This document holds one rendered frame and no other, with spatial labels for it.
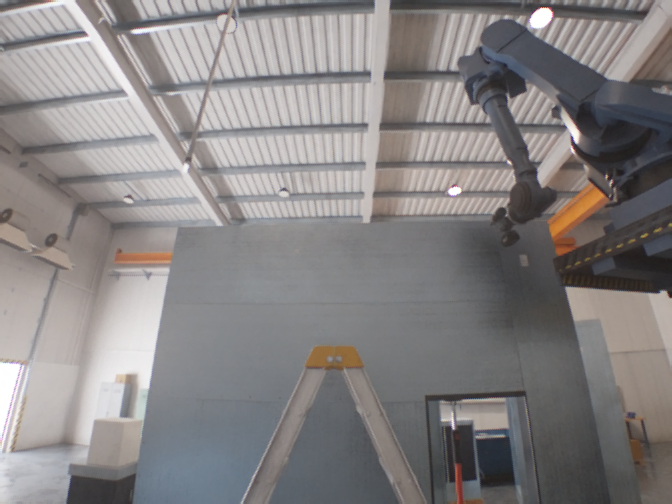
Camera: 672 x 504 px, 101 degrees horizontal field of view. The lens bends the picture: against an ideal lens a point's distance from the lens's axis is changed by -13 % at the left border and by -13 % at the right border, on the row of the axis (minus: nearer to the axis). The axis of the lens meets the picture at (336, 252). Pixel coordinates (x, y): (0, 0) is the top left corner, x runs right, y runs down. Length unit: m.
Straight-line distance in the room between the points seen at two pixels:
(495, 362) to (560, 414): 0.45
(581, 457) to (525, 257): 1.18
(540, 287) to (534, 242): 0.31
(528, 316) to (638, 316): 12.39
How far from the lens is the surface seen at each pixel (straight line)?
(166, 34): 7.71
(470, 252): 2.20
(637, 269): 1.81
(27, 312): 12.16
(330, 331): 1.93
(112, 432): 5.71
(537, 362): 2.20
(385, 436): 1.21
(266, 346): 1.98
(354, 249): 2.07
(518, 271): 2.29
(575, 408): 2.30
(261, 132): 8.53
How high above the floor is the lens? 2.19
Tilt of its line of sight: 23 degrees up
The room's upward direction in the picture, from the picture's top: straight up
